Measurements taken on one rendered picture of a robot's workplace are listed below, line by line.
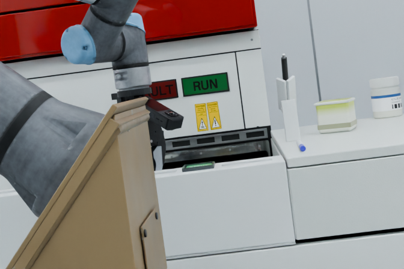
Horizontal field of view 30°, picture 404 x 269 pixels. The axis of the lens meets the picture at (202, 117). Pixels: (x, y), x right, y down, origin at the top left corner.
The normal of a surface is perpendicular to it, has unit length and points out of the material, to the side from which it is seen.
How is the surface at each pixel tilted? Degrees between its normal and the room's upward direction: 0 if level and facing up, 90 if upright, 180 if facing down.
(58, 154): 69
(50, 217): 90
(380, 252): 90
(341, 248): 90
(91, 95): 90
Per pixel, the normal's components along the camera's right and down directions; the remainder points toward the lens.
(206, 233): -0.04, 0.06
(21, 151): -0.37, -0.03
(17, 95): 0.37, -0.58
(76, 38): -0.61, 0.13
